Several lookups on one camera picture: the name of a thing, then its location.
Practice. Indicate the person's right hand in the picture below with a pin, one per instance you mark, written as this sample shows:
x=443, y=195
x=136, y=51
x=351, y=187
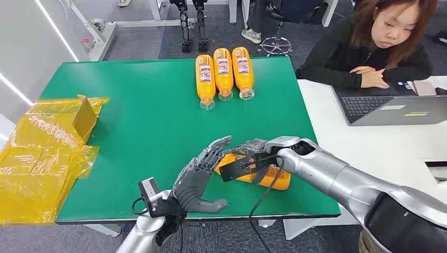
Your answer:
x=375, y=79

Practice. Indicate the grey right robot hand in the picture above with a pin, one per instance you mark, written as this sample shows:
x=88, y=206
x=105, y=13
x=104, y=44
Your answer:
x=251, y=147

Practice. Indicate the person's left hand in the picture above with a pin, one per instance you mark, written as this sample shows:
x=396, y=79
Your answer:
x=361, y=69

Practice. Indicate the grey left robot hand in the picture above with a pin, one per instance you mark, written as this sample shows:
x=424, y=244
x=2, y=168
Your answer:
x=195, y=181

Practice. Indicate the orange detergent bottle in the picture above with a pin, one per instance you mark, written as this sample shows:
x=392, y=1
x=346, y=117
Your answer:
x=223, y=77
x=205, y=83
x=276, y=181
x=243, y=75

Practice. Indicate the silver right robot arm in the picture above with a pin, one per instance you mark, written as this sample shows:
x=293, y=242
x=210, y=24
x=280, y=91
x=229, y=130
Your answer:
x=349, y=181

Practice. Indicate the grey laptop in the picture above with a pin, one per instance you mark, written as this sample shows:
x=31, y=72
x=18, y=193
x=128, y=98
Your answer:
x=366, y=104

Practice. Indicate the person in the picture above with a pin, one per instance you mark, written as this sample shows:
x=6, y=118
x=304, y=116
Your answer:
x=256, y=21
x=335, y=56

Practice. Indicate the black office chair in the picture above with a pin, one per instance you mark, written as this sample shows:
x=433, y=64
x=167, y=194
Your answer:
x=297, y=10

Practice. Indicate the chrome chair base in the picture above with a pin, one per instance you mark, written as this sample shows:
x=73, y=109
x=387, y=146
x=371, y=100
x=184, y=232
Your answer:
x=276, y=45

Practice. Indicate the black robot leg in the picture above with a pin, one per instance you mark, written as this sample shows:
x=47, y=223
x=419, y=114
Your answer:
x=202, y=31
x=185, y=31

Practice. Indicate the person's knee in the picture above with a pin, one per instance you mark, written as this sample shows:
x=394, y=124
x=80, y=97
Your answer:
x=368, y=244

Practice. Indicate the yellow film-wrapped cardboard box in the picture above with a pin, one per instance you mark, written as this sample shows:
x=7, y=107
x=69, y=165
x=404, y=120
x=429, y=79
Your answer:
x=42, y=157

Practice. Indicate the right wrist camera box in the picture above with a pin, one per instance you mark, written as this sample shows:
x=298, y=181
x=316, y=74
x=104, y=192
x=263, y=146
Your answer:
x=234, y=169

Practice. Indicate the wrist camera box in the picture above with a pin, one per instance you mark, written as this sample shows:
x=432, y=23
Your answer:
x=150, y=197
x=234, y=169

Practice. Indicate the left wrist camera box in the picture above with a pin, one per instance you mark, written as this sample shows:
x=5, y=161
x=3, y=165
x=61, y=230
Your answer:
x=150, y=197

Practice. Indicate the white desk frame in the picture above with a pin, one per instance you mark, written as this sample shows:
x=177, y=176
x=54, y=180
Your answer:
x=104, y=35

